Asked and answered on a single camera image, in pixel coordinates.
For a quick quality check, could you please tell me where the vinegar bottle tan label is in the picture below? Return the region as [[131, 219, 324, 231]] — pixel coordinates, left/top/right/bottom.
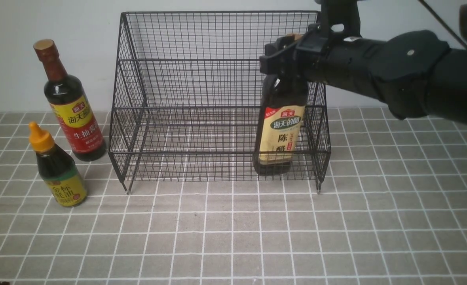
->
[[253, 33, 309, 177]]

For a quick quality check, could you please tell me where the oyster sauce bottle orange cap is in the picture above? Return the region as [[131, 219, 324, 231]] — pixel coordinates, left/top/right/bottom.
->
[[28, 122, 87, 207]]

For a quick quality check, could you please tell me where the soy sauce bottle red label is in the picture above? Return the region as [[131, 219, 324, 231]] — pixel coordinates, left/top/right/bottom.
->
[[33, 39, 107, 162]]

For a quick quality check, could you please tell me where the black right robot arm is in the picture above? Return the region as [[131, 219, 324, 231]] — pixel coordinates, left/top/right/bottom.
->
[[260, 0, 467, 125]]

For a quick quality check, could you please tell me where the black wire mesh rack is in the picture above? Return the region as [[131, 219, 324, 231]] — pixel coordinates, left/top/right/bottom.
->
[[108, 10, 331, 192]]

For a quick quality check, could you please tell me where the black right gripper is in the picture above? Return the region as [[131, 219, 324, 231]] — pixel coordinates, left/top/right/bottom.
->
[[259, 0, 376, 86]]

